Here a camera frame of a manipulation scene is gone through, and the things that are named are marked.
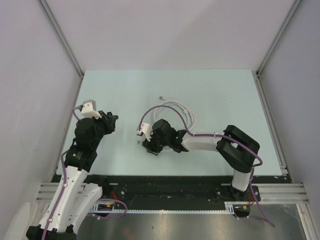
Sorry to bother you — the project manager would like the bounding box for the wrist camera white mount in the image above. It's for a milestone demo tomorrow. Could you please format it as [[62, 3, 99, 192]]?
[[137, 122, 152, 142], [80, 99, 102, 119]]

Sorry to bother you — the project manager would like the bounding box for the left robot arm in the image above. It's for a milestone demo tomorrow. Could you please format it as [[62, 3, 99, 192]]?
[[26, 110, 119, 240]]

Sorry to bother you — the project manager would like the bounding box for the aluminium frame post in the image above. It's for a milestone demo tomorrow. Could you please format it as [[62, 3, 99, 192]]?
[[37, 0, 84, 80], [256, 0, 304, 76]]

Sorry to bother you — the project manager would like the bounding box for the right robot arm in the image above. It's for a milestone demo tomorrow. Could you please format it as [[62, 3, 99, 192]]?
[[137, 119, 260, 195]]

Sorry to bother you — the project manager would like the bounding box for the left aluminium frame post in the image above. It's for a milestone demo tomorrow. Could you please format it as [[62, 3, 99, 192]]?
[[37, 0, 84, 80]]

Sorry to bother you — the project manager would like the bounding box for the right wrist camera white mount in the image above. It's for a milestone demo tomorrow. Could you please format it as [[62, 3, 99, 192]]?
[[137, 122, 152, 142]]

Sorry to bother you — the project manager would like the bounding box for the right aluminium frame post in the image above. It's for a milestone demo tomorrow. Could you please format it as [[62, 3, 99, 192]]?
[[256, 0, 304, 76]]

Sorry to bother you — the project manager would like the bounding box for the white flexible hose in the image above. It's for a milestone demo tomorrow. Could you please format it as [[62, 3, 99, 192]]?
[[136, 95, 197, 146]]

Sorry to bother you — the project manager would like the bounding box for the slotted white cable duct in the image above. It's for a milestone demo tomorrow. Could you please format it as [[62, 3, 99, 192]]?
[[92, 201, 253, 215]]

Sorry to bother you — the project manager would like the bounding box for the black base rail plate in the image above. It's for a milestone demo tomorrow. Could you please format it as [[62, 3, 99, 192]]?
[[51, 174, 292, 210]]

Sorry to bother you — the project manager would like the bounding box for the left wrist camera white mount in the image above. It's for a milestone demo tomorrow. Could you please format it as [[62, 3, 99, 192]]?
[[80, 99, 102, 119]]

